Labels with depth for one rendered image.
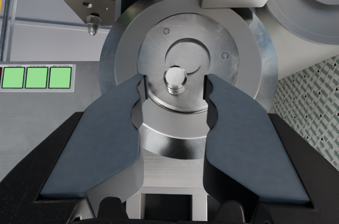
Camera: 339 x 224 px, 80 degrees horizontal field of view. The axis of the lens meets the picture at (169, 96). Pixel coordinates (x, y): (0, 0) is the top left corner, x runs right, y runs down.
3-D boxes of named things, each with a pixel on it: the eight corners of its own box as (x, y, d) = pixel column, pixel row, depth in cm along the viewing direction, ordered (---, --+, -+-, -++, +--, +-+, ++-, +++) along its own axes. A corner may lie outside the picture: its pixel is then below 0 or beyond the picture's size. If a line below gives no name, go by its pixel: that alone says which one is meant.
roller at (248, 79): (260, -6, 16) (266, 141, 15) (210, 73, 42) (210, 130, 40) (117, -5, 17) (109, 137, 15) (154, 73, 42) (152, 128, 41)
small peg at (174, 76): (185, 90, 12) (161, 86, 12) (184, 96, 14) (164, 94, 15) (188, 66, 12) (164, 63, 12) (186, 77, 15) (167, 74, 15)
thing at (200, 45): (256, 34, 15) (215, 128, 14) (246, 44, 17) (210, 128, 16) (162, -4, 16) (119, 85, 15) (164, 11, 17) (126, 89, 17)
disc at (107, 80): (274, -17, 17) (283, 162, 15) (271, -13, 18) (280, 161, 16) (103, -15, 18) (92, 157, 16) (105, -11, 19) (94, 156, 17)
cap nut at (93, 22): (98, 14, 50) (97, 32, 50) (103, 22, 54) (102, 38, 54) (83, 14, 51) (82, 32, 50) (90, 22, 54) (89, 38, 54)
